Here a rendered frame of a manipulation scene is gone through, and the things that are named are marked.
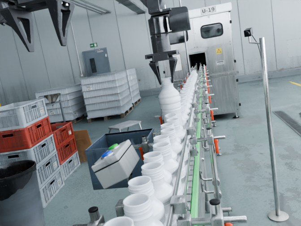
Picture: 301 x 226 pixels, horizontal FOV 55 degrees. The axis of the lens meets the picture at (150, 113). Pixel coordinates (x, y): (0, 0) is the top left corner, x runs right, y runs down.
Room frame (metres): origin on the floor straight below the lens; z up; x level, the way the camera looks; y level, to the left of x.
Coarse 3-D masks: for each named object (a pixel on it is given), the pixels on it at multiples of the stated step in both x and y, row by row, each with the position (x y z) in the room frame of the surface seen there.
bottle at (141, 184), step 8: (144, 176) 0.43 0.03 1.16; (136, 184) 0.43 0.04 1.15; (144, 184) 0.40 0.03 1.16; (152, 184) 0.42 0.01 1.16; (136, 192) 0.40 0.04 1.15; (144, 192) 0.40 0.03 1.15; (152, 192) 0.41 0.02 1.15; (152, 200) 0.41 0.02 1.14; (160, 208) 0.41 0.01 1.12; (160, 216) 0.40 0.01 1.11
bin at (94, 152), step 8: (152, 128) 1.67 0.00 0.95; (104, 136) 1.71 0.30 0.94; (112, 136) 1.72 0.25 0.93; (120, 136) 1.71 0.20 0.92; (128, 136) 1.70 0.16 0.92; (136, 136) 1.69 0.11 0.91; (152, 136) 1.60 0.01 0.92; (96, 144) 1.58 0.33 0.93; (104, 144) 1.69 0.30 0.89; (112, 144) 1.72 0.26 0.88; (136, 144) 1.38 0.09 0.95; (88, 152) 1.43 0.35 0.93; (96, 152) 1.42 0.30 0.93; (104, 152) 1.41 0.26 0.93; (144, 152) 1.37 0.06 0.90; (88, 160) 1.43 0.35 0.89; (96, 160) 1.42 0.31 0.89; (136, 168) 1.38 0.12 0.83; (136, 176) 1.38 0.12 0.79; (96, 184) 1.43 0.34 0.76; (120, 184) 1.40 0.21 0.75; (128, 184) 1.39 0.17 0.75
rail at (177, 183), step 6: (198, 72) 3.35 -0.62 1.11; (192, 102) 1.36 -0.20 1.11; (192, 108) 1.26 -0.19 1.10; (186, 132) 0.84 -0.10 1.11; (186, 138) 0.80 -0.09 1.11; (180, 162) 0.60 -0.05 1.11; (180, 168) 0.58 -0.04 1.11; (180, 174) 0.56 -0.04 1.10; (186, 174) 0.69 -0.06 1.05; (186, 180) 0.66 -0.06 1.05; (174, 186) 0.49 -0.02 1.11; (186, 186) 0.64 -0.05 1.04; (174, 192) 0.47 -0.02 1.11; (186, 192) 0.62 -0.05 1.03; (168, 216) 0.39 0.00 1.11; (168, 222) 0.38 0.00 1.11
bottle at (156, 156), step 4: (148, 152) 0.55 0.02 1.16; (152, 152) 0.55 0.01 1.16; (156, 152) 0.55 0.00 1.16; (160, 152) 0.54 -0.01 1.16; (144, 156) 0.53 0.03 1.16; (148, 156) 0.55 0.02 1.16; (152, 156) 0.55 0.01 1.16; (156, 156) 0.52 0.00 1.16; (160, 156) 0.52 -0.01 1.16; (144, 160) 0.53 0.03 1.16; (148, 160) 0.52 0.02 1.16; (152, 160) 0.52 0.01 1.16; (156, 160) 0.52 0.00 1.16; (160, 160) 0.52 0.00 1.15; (164, 168) 0.53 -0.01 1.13; (164, 172) 0.52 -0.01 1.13; (168, 172) 0.53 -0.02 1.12; (164, 176) 0.52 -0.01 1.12; (168, 176) 0.52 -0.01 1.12; (168, 180) 0.51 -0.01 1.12; (172, 184) 0.53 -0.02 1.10
